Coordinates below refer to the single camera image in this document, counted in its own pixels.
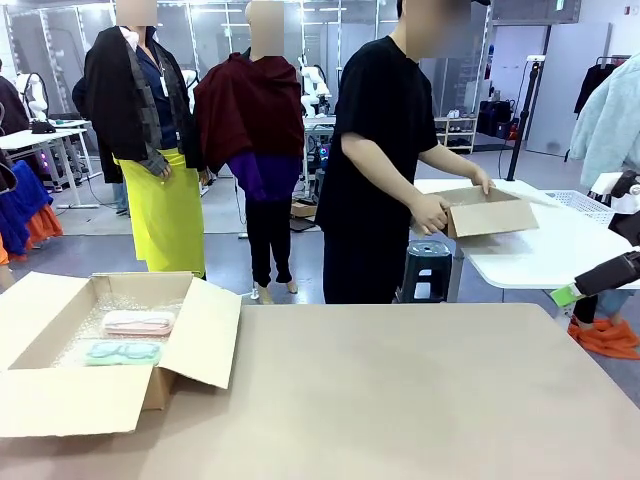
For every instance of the white side table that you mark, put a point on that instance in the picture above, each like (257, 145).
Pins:
(540, 260)

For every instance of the white desk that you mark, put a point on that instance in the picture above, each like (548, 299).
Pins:
(45, 135)

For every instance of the large open cardboard box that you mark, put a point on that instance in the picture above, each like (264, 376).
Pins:
(65, 400)

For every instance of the person's right hand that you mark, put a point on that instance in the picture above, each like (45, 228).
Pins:
(429, 215)

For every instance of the mint green glasses case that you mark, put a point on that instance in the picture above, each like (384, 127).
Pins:
(122, 353)

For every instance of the flat cardboard piece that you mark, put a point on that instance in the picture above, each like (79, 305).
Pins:
(304, 209)

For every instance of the person's left forearm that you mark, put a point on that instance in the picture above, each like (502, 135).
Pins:
(452, 160)

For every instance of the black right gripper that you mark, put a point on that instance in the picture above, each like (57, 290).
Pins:
(612, 275)

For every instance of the clear bubble wrap sheet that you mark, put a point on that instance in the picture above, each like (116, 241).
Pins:
(130, 302)

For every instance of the dark green plastic stool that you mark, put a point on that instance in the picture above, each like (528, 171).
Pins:
(425, 250)

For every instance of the pink glasses case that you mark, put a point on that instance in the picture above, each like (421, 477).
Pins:
(137, 322)

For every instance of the small cardboard box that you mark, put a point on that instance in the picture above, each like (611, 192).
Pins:
(492, 219)

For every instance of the mannequin with maroon shawl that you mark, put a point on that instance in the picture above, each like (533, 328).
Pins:
(250, 115)

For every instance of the mannequin with yellow skirt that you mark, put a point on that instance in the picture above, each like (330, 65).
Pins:
(160, 210)

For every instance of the black tripod pole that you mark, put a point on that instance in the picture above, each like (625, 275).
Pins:
(522, 115)

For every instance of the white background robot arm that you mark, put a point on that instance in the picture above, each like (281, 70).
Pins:
(315, 80)
(35, 95)

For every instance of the orange cloth pile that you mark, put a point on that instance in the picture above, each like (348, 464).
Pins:
(607, 337)

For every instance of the clothes rack with dark garment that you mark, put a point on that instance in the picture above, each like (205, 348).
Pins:
(595, 85)

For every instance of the white plastic mesh basket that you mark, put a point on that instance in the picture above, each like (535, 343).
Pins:
(582, 202)

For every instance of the person in black t-shirt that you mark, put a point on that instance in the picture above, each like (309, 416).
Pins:
(375, 100)

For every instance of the white shoe shelf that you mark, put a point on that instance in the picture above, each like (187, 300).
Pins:
(455, 135)

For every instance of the blue hanging garment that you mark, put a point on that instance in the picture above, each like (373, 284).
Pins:
(25, 200)

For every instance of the orange hanging garment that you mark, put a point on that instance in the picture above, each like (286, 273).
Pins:
(47, 227)

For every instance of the light blue fluffy coat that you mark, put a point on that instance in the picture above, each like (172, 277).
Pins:
(605, 120)

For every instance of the person's right forearm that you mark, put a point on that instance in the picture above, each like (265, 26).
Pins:
(380, 170)

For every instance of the black bags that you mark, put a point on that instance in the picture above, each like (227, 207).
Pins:
(495, 117)

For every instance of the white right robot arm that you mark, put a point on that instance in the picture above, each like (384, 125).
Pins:
(627, 220)

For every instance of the person's left hand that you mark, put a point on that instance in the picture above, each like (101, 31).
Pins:
(484, 181)

